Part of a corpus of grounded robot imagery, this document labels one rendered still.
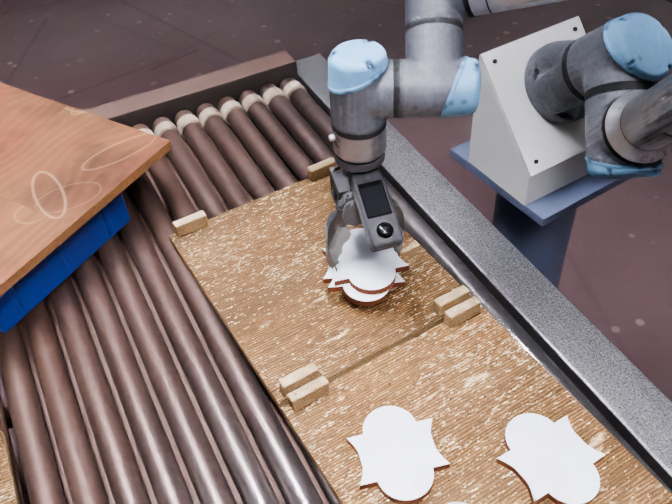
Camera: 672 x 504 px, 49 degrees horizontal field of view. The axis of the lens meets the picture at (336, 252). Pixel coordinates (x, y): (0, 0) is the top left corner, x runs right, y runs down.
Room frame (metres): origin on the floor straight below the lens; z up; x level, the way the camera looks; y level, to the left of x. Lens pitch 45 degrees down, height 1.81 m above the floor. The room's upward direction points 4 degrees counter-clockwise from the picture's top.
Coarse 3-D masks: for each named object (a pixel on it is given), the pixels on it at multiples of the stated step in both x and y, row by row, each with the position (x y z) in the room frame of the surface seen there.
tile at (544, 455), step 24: (528, 432) 0.50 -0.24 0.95; (552, 432) 0.50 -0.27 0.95; (504, 456) 0.47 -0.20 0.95; (528, 456) 0.47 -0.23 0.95; (552, 456) 0.47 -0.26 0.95; (576, 456) 0.47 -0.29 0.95; (600, 456) 0.46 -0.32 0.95; (528, 480) 0.44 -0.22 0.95; (552, 480) 0.44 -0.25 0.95; (576, 480) 0.43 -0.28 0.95
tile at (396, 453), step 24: (384, 408) 0.56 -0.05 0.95; (384, 432) 0.52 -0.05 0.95; (408, 432) 0.52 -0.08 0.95; (360, 456) 0.49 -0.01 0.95; (384, 456) 0.48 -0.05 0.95; (408, 456) 0.48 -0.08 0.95; (432, 456) 0.48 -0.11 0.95; (384, 480) 0.45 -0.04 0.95; (408, 480) 0.45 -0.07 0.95; (432, 480) 0.45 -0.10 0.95
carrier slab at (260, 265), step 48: (288, 192) 1.04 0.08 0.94; (192, 240) 0.93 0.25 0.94; (240, 240) 0.92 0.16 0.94; (288, 240) 0.91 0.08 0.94; (240, 288) 0.81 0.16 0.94; (288, 288) 0.80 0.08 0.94; (432, 288) 0.78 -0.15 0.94; (240, 336) 0.71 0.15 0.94; (288, 336) 0.70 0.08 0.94; (336, 336) 0.69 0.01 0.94; (384, 336) 0.69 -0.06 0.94
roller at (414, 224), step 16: (288, 80) 1.44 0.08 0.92; (288, 96) 1.40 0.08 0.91; (304, 96) 1.38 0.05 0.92; (304, 112) 1.33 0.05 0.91; (320, 112) 1.31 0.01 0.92; (320, 128) 1.27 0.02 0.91; (416, 224) 0.95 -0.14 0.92; (416, 240) 0.92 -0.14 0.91; (432, 240) 0.90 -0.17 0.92; (432, 256) 0.88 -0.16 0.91; (448, 256) 0.86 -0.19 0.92; (448, 272) 0.83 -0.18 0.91; (464, 272) 0.82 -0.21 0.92; (480, 288) 0.79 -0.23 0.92; (480, 304) 0.76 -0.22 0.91; (496, 304) 0.75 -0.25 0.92; (496, 320) 0.72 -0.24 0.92; (512, 320) 0.72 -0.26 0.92; (512, 336) 0.69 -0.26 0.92; (528, 336) 0.69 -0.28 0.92; (544, 352) 0.66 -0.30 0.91
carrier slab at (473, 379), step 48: (432, 336) 0.68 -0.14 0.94; (480, 336) 0.68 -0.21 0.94; (336, 384) 0.61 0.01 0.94; (384, 384) 0.60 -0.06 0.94; (432, 384) 0.60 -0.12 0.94; (480, 384) 0.59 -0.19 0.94; (528, 384) 0.59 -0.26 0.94; (336, 432) 0.53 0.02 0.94; (432, 432) 0.52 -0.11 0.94; (480, 432) 0.52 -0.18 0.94; (576, 432) 0.51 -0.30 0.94; (336, 480) 0.46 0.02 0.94; (480, 480) 0.45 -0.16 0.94; (624, 480) 0.44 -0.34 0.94
